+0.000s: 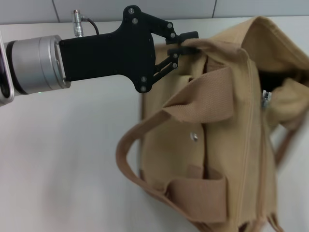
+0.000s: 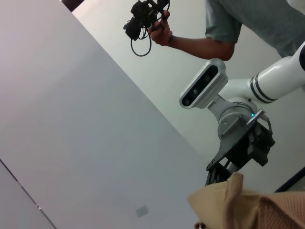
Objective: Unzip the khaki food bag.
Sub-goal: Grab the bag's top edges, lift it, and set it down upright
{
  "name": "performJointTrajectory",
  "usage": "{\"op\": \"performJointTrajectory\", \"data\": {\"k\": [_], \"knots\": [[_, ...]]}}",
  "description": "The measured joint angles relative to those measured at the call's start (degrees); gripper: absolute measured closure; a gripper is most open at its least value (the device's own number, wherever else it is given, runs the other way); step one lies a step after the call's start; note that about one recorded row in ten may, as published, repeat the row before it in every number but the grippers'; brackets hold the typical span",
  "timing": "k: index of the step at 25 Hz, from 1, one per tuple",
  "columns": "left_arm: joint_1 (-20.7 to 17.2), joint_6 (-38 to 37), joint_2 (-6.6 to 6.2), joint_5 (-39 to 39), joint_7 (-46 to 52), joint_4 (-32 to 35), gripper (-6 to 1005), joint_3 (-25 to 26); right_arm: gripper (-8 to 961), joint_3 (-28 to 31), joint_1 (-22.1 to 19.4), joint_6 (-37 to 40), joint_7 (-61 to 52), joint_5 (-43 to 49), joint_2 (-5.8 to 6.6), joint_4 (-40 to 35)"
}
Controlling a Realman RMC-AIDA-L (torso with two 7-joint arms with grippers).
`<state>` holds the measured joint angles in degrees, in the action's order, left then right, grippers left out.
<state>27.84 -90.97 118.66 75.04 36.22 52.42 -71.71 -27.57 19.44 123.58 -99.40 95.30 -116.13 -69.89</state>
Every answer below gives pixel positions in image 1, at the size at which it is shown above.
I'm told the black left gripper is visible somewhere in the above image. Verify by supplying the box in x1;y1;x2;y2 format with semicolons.
58;5;201;94

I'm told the khaki canvas food bag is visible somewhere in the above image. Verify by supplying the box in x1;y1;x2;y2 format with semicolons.
115;15;309;232

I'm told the silver cable connector with cable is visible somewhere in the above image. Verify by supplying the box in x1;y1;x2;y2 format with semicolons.
71;9;100;38

